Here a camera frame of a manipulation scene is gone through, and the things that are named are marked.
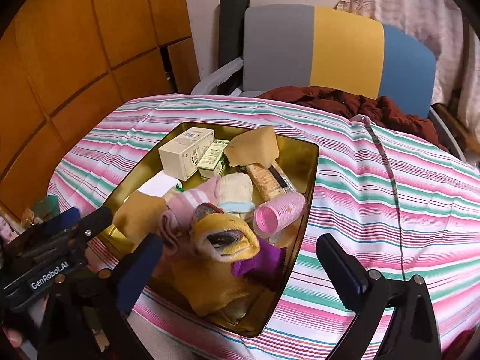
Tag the yellow sponge block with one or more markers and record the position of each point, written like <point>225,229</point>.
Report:
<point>139,215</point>

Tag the blue white rolled washcloth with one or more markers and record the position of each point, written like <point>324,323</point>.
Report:
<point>235,192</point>

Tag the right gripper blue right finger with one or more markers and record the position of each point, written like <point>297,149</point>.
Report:
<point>344,271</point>

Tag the yellow green paper packet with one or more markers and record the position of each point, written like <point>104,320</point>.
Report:
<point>213,161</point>

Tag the person's left hand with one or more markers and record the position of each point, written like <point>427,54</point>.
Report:
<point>14,337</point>

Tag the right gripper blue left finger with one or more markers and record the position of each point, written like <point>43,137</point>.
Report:
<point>134,270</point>

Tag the purple cloth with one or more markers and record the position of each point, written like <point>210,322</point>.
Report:
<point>265,268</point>

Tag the striped pink green bedspread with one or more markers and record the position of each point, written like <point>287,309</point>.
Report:
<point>399,204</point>

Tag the pink patterned curtain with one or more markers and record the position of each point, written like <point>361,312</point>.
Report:
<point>441,26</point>

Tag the pink hair roller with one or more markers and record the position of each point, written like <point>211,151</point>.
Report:
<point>278,213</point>

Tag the wooden wardrobe panels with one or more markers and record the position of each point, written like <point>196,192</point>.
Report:
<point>67,64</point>

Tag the cracker snack packet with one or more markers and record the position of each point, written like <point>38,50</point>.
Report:
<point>270,182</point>

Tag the black rolled mat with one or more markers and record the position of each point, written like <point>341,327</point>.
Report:
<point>231,30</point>

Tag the white bed rail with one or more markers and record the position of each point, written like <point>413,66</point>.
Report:
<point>220,76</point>

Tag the white cardboard box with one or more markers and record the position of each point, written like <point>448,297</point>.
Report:
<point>181,155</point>

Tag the yellow patterned sock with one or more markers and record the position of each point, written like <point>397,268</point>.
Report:
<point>222,237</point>

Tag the pink striped rolled sock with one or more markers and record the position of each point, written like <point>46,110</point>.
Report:
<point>175,222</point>

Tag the gold metal tin tray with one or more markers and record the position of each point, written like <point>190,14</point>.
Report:
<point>199,287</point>

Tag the dark red blanket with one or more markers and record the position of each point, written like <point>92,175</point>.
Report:
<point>383,111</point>

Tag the grey yellow blue headboard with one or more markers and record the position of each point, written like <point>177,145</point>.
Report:
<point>303,45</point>

